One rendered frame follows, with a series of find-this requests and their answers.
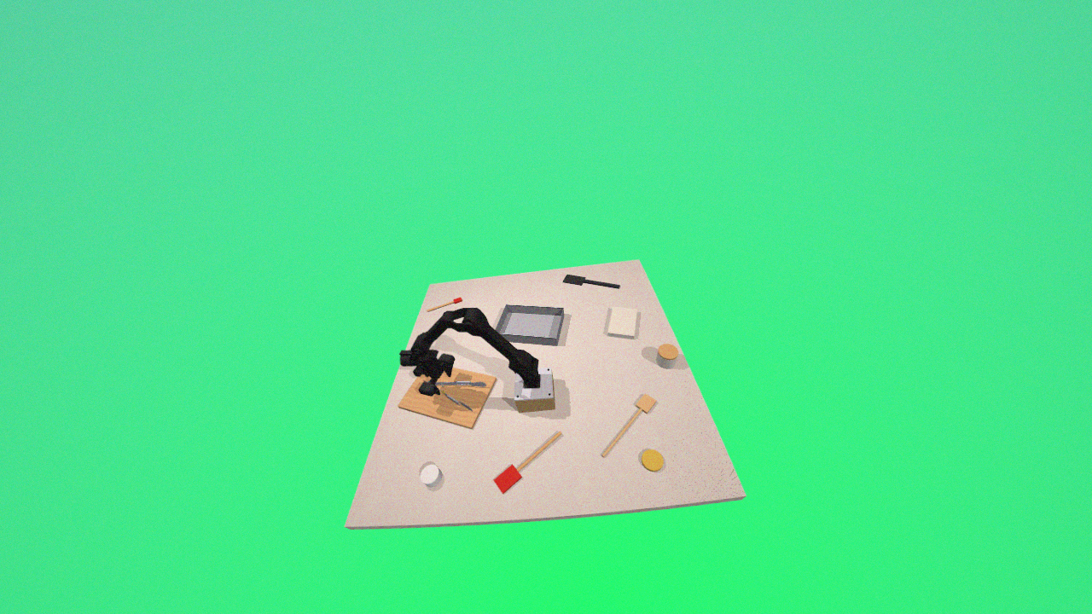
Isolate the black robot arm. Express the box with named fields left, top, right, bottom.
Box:
left=399, top=308, right=541, bottom=388

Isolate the yellow flat round disc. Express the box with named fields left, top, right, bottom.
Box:
left=642, top=449, right=664, bottom=472

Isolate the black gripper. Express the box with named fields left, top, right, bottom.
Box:
left=419, top=353, right=455, bottom=397

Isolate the grey jar with wooden lid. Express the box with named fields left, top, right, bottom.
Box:
left=656, top=344, right=678, bottom=369

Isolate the red spatula with wooden handle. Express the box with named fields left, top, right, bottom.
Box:
left=494, top=432, right=562, bottom=493

